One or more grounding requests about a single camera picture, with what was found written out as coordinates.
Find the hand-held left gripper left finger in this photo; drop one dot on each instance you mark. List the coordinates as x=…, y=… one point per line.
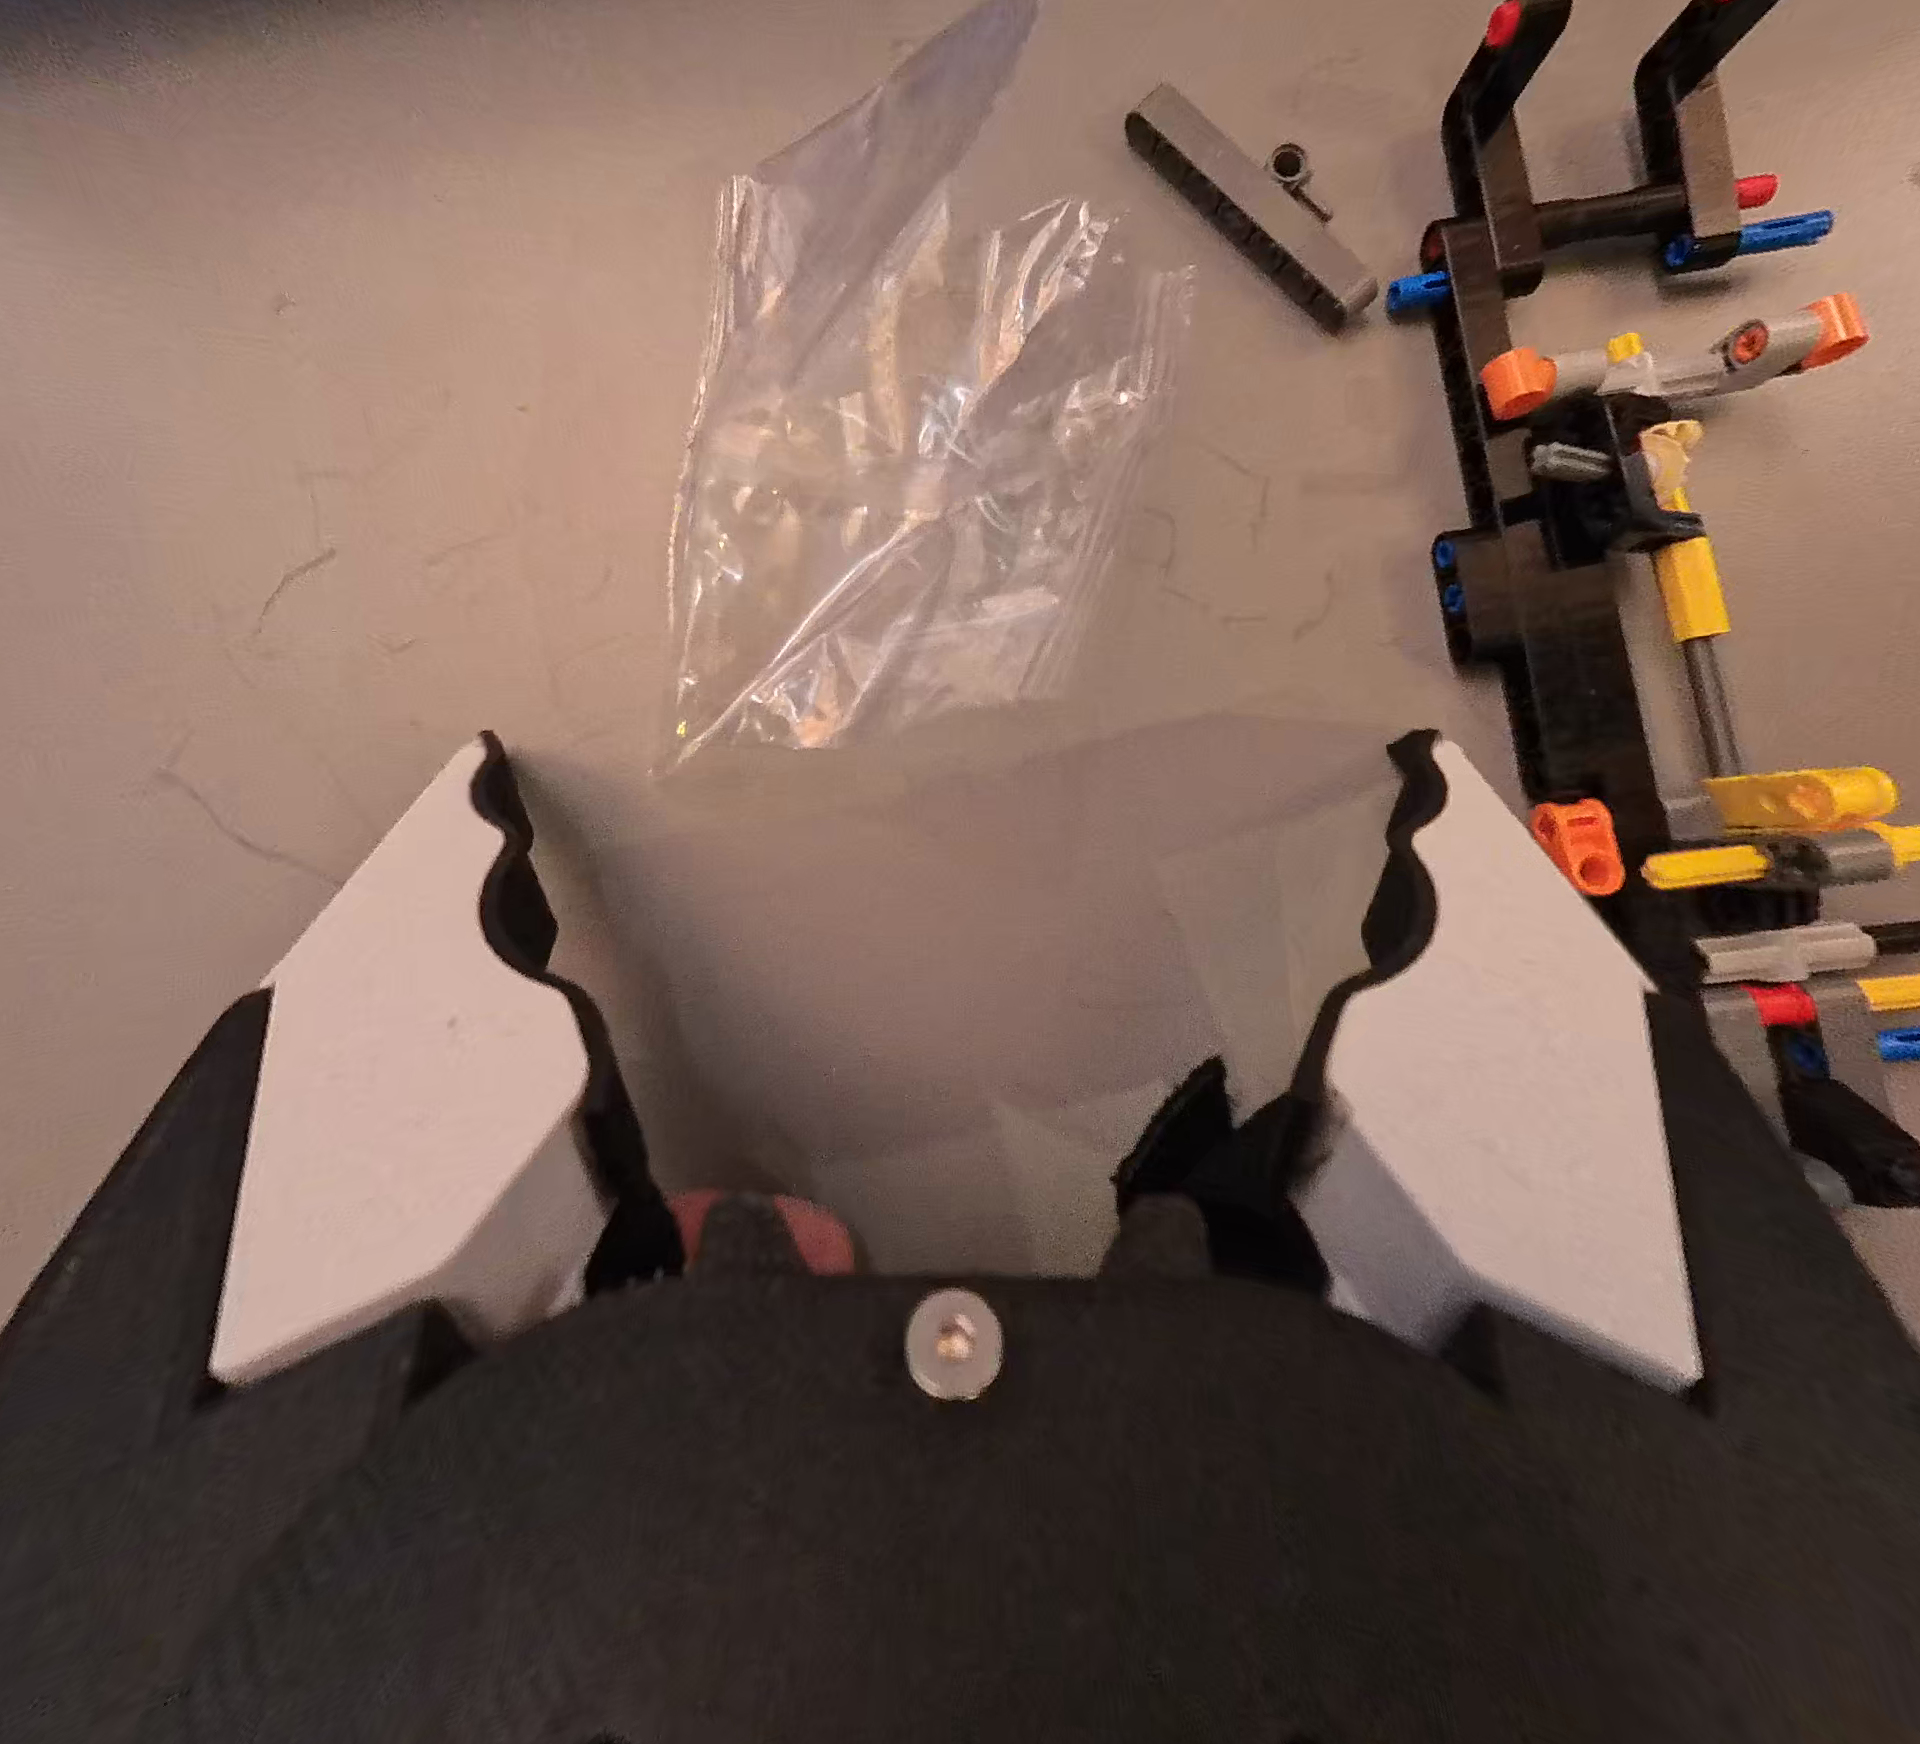
x=405, y=1099

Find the clear plastic bag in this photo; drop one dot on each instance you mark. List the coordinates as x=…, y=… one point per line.
x=899, y=453

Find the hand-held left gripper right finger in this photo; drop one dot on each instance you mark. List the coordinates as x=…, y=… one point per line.
x=1515, y=1099

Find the dark grey lego beam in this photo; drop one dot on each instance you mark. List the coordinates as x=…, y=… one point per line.
x=1239, y=207

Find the large multicoloured lego assembly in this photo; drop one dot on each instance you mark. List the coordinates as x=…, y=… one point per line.
x=1562, y=665

